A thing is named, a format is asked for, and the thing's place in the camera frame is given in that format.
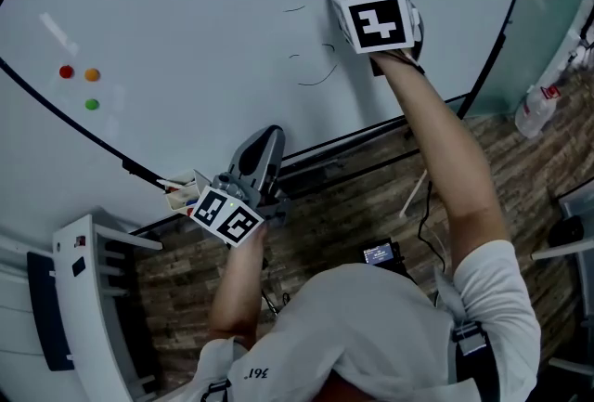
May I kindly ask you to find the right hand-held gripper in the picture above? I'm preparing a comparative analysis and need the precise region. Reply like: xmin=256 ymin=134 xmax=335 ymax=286
xmin=324 ymin=0 xmax=426 ymax=78

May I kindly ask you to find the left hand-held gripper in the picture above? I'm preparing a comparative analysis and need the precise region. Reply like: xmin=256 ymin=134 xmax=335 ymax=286
xmin=189 ymin=124 xmax=293 ymax=249

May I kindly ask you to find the white whiteboard with black frame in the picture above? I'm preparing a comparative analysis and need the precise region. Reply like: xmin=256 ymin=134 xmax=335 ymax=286
xmin=0 ymin=0 xmax=535 ymax=202

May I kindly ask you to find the person's left forearm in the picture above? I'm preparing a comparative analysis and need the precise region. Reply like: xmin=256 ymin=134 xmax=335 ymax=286
xmin=208 ymin=223 xmax=270 ymax=348

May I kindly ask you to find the person's right forearm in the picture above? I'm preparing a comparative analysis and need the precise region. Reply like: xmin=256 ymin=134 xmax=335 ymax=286
xmin=369 ymin=48 xmax=511 ymax=272

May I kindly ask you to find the white marker tray box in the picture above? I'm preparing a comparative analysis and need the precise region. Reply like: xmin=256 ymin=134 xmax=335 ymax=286
xmin=156 ymin=169 xmax=211 ymax=217

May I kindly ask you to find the black device with screen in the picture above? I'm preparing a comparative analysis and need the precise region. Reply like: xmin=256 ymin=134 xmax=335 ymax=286
xmin=362 ymin=239 xmax=403 ymax=270

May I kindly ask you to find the white stick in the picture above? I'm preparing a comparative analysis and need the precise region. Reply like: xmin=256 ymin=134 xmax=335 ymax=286
xmin=398 ymin=167 xmax=429 ymax=220

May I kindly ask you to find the clear plastic bottle red label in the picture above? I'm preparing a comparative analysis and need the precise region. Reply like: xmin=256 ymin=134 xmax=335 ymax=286
xmin=514 ymin=83 xmax=563 ymax=140

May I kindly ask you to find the person's white shirt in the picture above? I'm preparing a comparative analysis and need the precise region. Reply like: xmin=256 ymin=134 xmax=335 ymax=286
xmin=155 ymin=239 xmax=543 ymax=402

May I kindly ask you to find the white cabinet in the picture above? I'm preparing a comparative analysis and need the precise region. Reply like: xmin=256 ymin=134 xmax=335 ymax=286
xmin=51 ymin=213 xmax=164 ymax=402

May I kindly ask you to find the dark blue panel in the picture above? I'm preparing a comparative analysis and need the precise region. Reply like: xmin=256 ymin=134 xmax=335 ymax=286
xmin=25 ymin=251 xmax=76 ymax=373

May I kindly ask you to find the grey chair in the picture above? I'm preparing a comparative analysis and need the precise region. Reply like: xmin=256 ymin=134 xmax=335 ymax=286
xmin=530 ymin=179 xmax=594 ymax=378

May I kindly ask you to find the black cable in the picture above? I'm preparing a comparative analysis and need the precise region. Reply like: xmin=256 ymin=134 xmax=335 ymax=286
xmin=416 ymin=180 xmax=447 ymax=274

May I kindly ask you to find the black shoulder strap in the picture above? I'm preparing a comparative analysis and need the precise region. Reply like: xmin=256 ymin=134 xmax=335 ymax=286
xmin=199 ymin=378 xmax=233 ymax=402
xmin=450 ymin=319 xmax=501 ymax=402

